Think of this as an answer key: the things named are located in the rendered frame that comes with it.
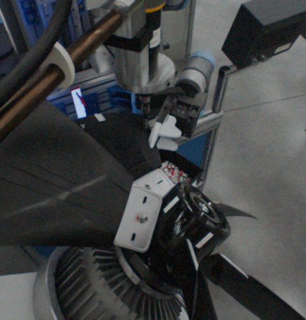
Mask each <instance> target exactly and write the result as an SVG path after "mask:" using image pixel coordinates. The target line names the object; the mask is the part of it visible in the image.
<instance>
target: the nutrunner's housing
mask: <svg viewBox="0 0 306 320"><path fill-rule="evenodd" d="M145 14H146V22H149V23H152V24H153V39H152V40H151V41H150V42H149V74H153V73H154V72H156V71H157V70H158V63H159V50H160V41H161V8H160V9H159V10H157V11H155V12H149V13H145ZM135 94H136V95H138V97H141V98H148V97H151V96H152V95H153V94H154V93H151V94H137V93H135Z"/></svg>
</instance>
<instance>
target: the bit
mask: <svg viewBox="0 0 306 320"><path fill-rule="evenodd" d="M141 112H142V113H143V127H144V128H145V129H146V128H148V113H149V112H150V105H149V104H148V103H147V102H143V104H142V105H141Z"/></svg>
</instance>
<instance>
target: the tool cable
mask: <svg viewBox="0 0 306 320"><path fill-rule="evenodd" d="M72 3H73V0H57V1H56V4H55V6H54V11H53V14H52V16H51V19H50V21H49V23H48V24H47V26H46V28H45V30H44V31H43V33H42V35H41V37H40V38H39V39H38V40H37V41H36V43H35V44H34V45H33V47H32V48H31V50H30V51H28V52H27V53H26V55H25V57H23V58H22V60H21V61H20V62H18V63H17V65H16V66H15V67H14V68H13V69H12V70H11V71H10V72H9V73H7V74H6V76H5V77H4V78H3V79H2V80H1V81H0V108H2V107H3V106H4V105H5V104H6V103H7V102H8V101H9V100H10V99H11V98H12V97H13V96H14V95H15V94H16V93H17V92H18V91H19V89H20V88H21V86H23V85H24V84H25V83H26V82H27V81H28V79H29V78H30V77H31V76H32V75H33V74H34V73H35V72H36V71H37V70H38V67H41V70H42V69H44V68H45V67H46V66H47V65H48V64H50V63H53V64H56V65H58V66H59V67H60V68H61V69H62V70H63V72H64V74H65V76H66V79H64V81H63V82H62V83H61V84H60V85H59V86H58V87H59V88H68V87H69V86H70V85H71V84H72V83H73V81H74V78H75V70H74V67H73V63H72V60H71V58H70V57H69V55H68V53H67V52H66V50H65V48H64V47H62V45H60V44H59V43H57V42H58V40H59V37H61V35H62V33H63V31H64V27H65V25H66V22H67V20H68V19H69V14H70V11H71V7H72Z"/></svg>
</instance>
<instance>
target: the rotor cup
mask: <svg viewBox="0 0 306 320"><path fill-rule="evenodd" d="M176 197H178V201H177V202H176V203H175V204H174V205H172V207H171V208H170V209H169V210H168V211H167V212H166V213H165V212H164V209H165V208H166V207H167V205H169V203H171V202H172V200H174V198H176ZM199 203H202V204H204V205H205V206H206V207H207V208H208V213H206V212H205V211H203V210H202V209H201V207H200V205H199ZM209 233H212V234H213V236H212V237H211V238H210V239H209V240H208V241H207V242H205V243H204V244H203V246H202V247H201V248H197V247H196V245H197V244H198V243H199V242H200V241H201V240H202V239H203V238H205V237H206V236H207V234H209ZM231 233H232V232H231V229H230V225H229V223H228V221H227V219H226V218H225V217H224V215H223V214H222V213H221V211H220V210H219V209H218V207H217V206H216V205H214V204H213V203H212V202H211V201H210V199H209V198H208V197H206V196H205V195H204V194H203V193H202V192H201V191H200V190H199V189H197V188H196V187H195V186H193V185H191V184H188V183H187V182H185V181H178V182H177V183H176V184H175V185H174V186H172V187H171V188H170V189H169V190H168V192H167V193H166V194H165V195H164V196H163V197H162V203H161V207H160V211H159V215H158V219H157V221H156V223H155V228H154V231H153V235H152V238H151V242H150V246H149V248H148V249H147V250H146V251H145V252H139V251H135V250H132V249H128V248H125V247H123V248H124V250H125V253H126V256H127V258H128V259H129V261H131V263H132V265H133V267H134V268H135V269H136V270H137V271H138V273H140V275H141V276H142V277H143V278H144V279H145V280H146V281H148V282H149V283H150V284H151V285H152V286H154V287H155V288H157V289H159V290H161V291H164V292H167V293H172V294H176V293H180V292H181V286H180V284H178V283H177V278H176V274H177V272H181V255H182V250H183V238H184V237H186V239H188V240H189V241H190V242H191V245H192V247H193V250H194V253H195V257H196V258H197V259H198V265H199V264H200V263H202V262H203V261H204V260H205V259H206V258H207V257H208V256H210V254H211V253H212V252H213V251H214V250H216V249H217V248H219V247H220V245H221V244H222V243H224V242H225V241H226V240H227V239H228V238H229V237H230V235H231Z"/></svg>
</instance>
